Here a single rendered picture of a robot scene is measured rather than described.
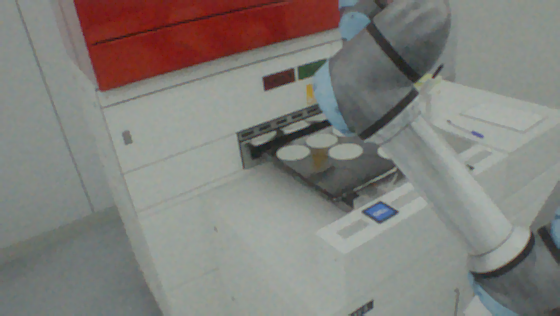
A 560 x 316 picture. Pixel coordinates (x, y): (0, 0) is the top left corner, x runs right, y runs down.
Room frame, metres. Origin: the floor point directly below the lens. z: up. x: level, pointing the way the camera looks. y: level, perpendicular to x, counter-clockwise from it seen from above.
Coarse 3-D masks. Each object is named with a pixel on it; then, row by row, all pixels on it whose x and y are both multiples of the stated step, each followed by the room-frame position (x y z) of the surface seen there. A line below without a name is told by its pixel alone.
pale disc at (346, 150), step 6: (342, 144) 1.17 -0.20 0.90; (348, 144) 1.17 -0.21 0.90; (354, 144) 1.16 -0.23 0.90; (330, 150) 1.15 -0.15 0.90; (336, 150) 1.14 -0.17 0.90; (342, 150) 1.14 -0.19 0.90; (348, 150) 1.13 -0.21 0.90; (354, 150) 1.12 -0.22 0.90; (360, 150) 1.12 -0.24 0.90; (336, 156) 1.10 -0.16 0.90; (342, 156) 1.10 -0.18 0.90; (348, 156) 1.09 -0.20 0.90; (354, 156) 1.09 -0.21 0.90
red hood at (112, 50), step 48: (96, 0) 1.01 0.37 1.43; (144, 0) 1.06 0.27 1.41; (192, 0) 1.12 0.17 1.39; (240, 0) 1.19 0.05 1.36; (288, 0) 1.28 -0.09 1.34; (336, 0) 1.35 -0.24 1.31; (96, 48) 1.00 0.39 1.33; (144, 48) 1.05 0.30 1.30; (192, 48) 1.11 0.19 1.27; (240, 48) 1.18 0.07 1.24
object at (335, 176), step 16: (288, 144) 1.23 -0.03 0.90; (304, 144) 1.21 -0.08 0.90; (336, 144) 1.18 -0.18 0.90; (368, 144) 1.15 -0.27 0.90; (288, 160) 1.12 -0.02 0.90; (304, 160) 1.11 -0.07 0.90; (320, 160) 1.09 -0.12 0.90; (336, 160) 1.08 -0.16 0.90; (352, 160) 1.07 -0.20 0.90; (368, 160) 1.06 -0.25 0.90; (384, 160) 1.04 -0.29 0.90; (304, 176) 1.02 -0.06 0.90; (320, 176) 1.00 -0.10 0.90; (336, 176) 0.99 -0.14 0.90; (352, 176) 0.98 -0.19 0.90; (368, 176) 0.97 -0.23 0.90; (336, 192) 0.91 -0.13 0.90
